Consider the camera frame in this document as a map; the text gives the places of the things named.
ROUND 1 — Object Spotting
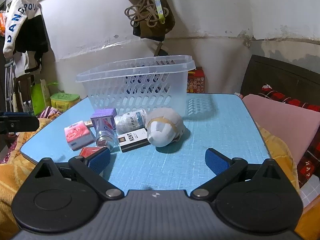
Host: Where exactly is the red small box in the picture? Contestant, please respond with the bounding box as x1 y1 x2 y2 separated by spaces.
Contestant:
79 147 106 158

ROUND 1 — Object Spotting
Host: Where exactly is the pink tissue pack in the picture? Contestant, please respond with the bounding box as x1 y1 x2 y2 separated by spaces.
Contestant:
64 121 94 151

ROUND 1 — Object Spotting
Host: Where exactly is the silver metal can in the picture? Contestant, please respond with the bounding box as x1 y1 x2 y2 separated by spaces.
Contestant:
96 129 116 152

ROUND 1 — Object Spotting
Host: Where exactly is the black Kent cigarette box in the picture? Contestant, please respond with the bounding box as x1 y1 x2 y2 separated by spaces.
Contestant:
118 128 150 153

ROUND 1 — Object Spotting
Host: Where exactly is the purple toothpaste box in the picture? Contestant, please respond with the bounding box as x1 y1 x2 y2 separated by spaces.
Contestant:
91 108 117 134

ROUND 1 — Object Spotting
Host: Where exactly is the white pill bottle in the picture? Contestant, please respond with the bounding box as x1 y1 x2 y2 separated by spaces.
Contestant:
114 109 147 134

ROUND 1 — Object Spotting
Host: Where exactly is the white taped ball bundle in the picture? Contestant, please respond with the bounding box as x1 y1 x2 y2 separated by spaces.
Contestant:
145 107 185 147

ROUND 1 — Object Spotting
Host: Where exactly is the clear plastic laundry basket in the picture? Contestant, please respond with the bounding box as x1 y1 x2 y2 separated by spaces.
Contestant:
76 55 195 116

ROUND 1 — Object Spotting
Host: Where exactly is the green shopping bag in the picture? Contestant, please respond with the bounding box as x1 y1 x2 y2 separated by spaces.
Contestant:
30 79 58 115

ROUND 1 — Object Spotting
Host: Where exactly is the orange floral blanket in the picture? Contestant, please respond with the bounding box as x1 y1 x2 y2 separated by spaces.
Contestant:
0 118 53 240

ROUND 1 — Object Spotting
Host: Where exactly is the green yellow lidded box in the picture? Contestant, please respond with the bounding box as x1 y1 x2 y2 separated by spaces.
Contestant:
50 92 80 113

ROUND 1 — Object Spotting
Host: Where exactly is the red plaid blanket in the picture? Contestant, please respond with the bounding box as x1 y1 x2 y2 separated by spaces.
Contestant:
258 84 319 187

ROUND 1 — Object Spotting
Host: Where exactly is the pink pillow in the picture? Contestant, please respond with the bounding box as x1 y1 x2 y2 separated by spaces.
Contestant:
242 94 319 164

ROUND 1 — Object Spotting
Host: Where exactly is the red cartoon gift box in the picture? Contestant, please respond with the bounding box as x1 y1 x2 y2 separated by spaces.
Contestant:
187 67 205 94

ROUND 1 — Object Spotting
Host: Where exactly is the white black hanging jacket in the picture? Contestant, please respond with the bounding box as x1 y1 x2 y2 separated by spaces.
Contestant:
3 0 48 73

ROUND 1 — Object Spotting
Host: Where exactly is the dark wooden headboard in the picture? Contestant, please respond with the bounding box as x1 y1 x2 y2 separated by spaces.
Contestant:
240 55 319 105

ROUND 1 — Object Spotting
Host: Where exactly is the brown hanging bag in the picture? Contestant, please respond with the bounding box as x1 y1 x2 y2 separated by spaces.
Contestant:
130 0 175 42

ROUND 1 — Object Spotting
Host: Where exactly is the coiled tan rope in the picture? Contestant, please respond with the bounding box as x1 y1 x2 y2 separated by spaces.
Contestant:
124 0 170 28

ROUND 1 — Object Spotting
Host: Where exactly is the yellow green lanyard strap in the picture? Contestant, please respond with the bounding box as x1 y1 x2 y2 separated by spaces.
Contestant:
149 0 166 25

